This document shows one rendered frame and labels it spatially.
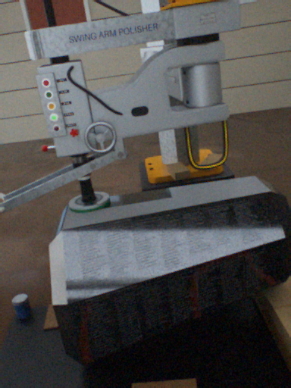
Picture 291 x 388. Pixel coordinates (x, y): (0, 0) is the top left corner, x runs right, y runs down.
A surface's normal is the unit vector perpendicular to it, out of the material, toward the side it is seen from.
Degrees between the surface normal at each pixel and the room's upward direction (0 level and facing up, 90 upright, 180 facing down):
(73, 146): 90
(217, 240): 45
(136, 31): 90
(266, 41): 90
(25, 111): 90
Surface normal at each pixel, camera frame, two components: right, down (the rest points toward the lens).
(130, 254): -0.01, -0.41
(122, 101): 0.14, 0.34
